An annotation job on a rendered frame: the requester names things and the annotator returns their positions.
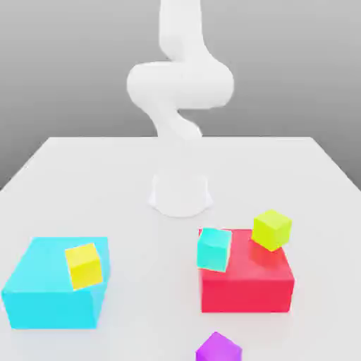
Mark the small turquoise cube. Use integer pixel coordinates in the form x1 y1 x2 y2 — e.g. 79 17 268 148
196 227 233 274

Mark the small lime cube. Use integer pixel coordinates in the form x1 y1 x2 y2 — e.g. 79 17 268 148
250 209 293 252

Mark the small yellow cube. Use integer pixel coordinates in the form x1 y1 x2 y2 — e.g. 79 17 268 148
64 243 104 291

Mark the small purple cube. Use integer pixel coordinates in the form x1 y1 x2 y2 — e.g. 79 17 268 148
195 331 243 361

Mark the large red box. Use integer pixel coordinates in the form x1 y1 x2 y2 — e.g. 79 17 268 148
197 227 295 314

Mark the large cyan box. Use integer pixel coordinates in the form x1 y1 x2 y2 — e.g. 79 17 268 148
1 236 111 330

